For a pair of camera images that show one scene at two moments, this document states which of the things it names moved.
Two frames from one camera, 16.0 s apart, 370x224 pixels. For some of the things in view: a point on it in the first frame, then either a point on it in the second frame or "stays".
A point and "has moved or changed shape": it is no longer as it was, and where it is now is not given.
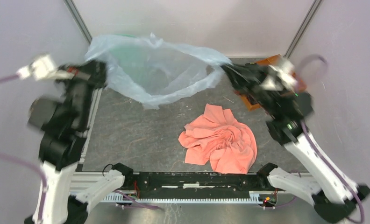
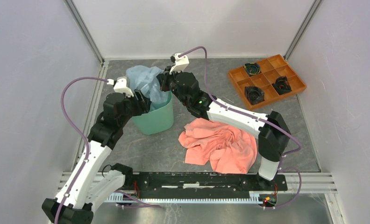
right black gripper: x=248 y=77 -> x=164 y=77
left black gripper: x=93 y=72 -> x=142 y=105
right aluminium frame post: x=308 y=21 stays
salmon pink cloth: x=230 y=144 stays
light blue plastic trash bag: x=148 y=71 has moved or changed shape
